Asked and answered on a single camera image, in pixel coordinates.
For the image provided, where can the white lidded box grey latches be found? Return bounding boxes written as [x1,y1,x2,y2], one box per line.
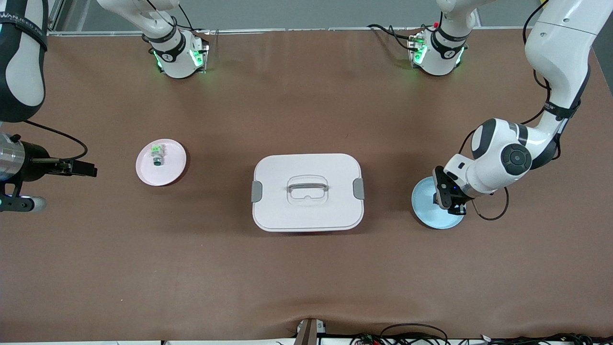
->
[251,153,365,233]

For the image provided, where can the light blue round plate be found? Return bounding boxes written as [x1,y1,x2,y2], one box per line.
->
[411,176,466,230]

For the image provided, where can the pink round plate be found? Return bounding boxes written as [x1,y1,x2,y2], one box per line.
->
[136,138,187,187]

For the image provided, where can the brown table mat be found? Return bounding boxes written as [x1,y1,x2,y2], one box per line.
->
[0,28,613,342]

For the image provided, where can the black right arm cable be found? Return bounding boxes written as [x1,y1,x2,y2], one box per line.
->
[22,120,90,161]

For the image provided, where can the black looped cable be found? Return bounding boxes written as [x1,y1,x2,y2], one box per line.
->
[380,323,449,345]

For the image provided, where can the aluminium frame post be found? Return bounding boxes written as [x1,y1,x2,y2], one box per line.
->
[47,0,65,35]

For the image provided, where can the black cable at arm base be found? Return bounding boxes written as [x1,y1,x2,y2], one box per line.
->
[367,24,418,51]

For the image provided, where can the black cable bundle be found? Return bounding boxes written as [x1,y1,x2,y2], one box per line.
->
[479,333,613,345]

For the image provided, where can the camera stand bracket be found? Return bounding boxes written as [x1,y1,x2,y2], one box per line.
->
[295,318,327,345]

